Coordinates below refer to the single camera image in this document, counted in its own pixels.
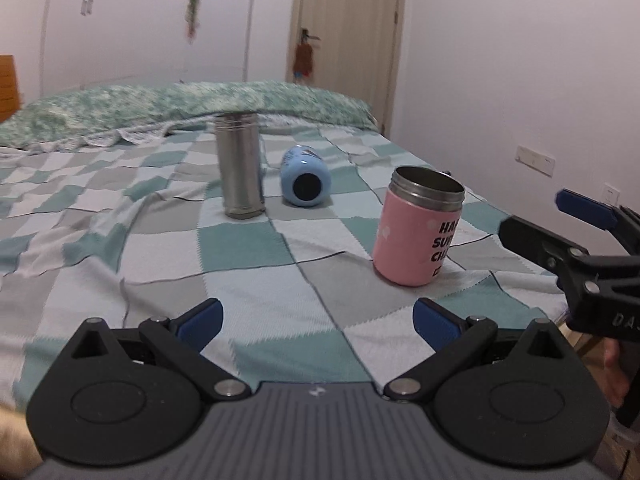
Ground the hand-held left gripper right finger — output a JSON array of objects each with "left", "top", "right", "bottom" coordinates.
[{"left": 382, "top": 297, "right": 577, "bottom": 402}]

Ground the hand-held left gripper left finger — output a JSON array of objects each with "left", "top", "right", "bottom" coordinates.
[{"left": 70, "top": 298, "right": 252, "bottom": 401}]

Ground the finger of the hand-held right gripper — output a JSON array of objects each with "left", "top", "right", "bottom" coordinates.
[
  {"left": 554, "top": 188, "right": 640, "bottom": 261},
  {"left": 498, "top": 215, "right": 591, "bottom": 292}
]

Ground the light blue bottle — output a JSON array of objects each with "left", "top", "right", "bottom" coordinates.
[{"left": 279, "top": 143, "right": 331, "bottom": 208}]

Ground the person's left forearm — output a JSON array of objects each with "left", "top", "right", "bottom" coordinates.
[{"left": 0, "top": 404, "right": 44, "bottom": 479}]

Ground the pink cup with black print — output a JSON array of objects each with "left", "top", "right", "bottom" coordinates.
[{"left": 371, "top": 165, "right": 467, "bottom": 287}]

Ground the stainless steel cup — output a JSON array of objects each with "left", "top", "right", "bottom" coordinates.
[{"left": 214, "top": 113, "right": 266, "bottom": 220}]

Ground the person's right hand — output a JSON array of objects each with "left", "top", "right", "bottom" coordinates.
[{"left": 601, "top": 337, "right": 632, "bottom": 407}]

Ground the checkered teal grey blanket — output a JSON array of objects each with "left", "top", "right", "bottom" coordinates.
[{"left": 0, "top": 122, "right": 568, "bottom": 411}]

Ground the green floral pillow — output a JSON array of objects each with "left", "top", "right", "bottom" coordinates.
[{"left": 0, "top": 80, "right": 377, "bottom": 150}]

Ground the red hanging ornament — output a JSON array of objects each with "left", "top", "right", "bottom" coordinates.
[{"left": 292, "top": 42, "right": 315, "bottom": 85}]

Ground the beige wooden door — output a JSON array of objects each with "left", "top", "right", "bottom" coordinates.
[{"left": 286, "top": 0, "right": 407, "bottom": 136}]

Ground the orange wooden headboard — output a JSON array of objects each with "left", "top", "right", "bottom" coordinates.
[{"left": 0, "top": 54, "right": 24, "bottom": 123}]

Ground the long white wall socket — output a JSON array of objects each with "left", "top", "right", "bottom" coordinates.
[{"left": 515, "top": 145, "right": 557, "bottom": 178}]

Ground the green hanging wall decoration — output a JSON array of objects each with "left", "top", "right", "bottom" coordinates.
[{"left": 184, "top": 0, "right": 201, "bottom": 42}]

